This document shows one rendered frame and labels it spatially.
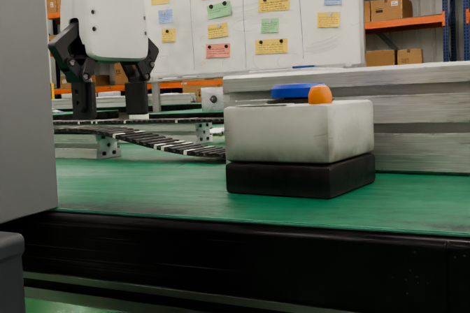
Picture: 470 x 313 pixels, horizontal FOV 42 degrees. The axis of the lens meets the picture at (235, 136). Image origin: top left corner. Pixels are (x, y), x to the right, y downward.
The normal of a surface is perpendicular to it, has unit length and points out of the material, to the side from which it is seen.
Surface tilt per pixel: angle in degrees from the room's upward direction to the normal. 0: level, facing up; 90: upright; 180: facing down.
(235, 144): 90
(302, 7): 90
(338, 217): 0
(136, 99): 91
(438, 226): 0
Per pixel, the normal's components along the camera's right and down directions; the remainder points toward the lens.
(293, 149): -0.54, 0.08
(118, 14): 0.82, 0.02
